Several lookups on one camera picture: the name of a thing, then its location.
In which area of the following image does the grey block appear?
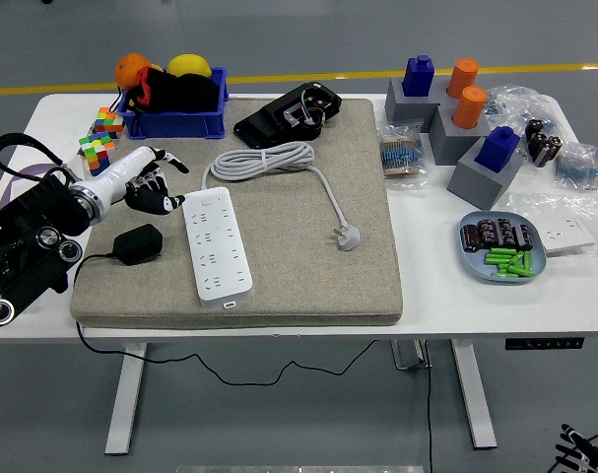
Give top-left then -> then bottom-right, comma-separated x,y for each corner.
446,142 -> 525,212
429,105 -> 492,167
384,75 -> 460,133

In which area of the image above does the clear bag of resistors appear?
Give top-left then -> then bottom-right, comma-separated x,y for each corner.
484,84 -> 570,149
553,141 -> 598,192
378,121 -> 431,192

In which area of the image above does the thin black adapter cord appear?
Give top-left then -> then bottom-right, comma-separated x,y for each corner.
72,251 -> 379,387

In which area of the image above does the white power cord with plug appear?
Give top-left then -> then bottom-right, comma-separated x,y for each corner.
199,141 -> 363,252

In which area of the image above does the clear plastic bag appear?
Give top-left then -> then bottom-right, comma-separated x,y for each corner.
504,189 -> 598,258

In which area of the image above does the blue plastic bin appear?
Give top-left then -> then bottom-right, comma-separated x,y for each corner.
114,67 -> 230,141

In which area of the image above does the purple plate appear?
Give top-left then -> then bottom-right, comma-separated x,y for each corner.
0,163 -> 71,211

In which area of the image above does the black plug adapter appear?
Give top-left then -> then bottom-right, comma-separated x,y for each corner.
111,224 -> 165,266

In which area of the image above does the black device housing with wires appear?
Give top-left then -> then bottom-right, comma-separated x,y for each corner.
233,81 -> 343,150

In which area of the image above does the orange cylinder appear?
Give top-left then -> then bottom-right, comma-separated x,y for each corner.
446,57 -> 480,100
451,86 -> 489,130

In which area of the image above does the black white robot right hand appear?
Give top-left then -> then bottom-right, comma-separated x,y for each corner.
554,422 -> 598,473

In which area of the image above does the metal bracket under table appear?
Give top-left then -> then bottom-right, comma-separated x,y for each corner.
390,339 -> 433,371

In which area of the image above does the grey-brown fabric mat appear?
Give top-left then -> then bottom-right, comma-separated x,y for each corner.
69,98 -> 404,330

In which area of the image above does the hanging black cable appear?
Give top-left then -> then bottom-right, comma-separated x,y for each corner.
423,339 -> 435,473

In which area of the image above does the yellow lemon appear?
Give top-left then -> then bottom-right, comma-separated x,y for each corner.
166,52 -> 214,79

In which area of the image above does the white table leg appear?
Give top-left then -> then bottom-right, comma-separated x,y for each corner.
104,343 -> 148,455
450,338 -> 498,450

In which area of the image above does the twisted colourful puzzle cube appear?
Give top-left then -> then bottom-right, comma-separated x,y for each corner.
78,130 -> 117,177

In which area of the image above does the white wall socket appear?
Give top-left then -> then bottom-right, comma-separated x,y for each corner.
534,216 -> 596,256

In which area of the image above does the blue peg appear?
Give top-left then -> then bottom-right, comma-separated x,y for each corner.
401,54 -> 436,98
474,125 -> 521,173

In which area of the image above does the orange fruit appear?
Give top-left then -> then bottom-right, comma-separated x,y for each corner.
113,52 -> 153,93

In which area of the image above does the black table control panel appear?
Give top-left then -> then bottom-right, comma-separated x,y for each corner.
504,336 -> 585,352

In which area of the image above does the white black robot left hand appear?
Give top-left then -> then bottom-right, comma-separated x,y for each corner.
99,145 -> 191,217

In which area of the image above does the white power strip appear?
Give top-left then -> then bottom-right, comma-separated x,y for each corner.
181,185 -> 255,310

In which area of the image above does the light blue plate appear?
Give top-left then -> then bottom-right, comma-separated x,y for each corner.
457,210 -> 548,286

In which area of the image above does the black pouch with red trim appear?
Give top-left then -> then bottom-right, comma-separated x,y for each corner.
108,66 -> 221,115

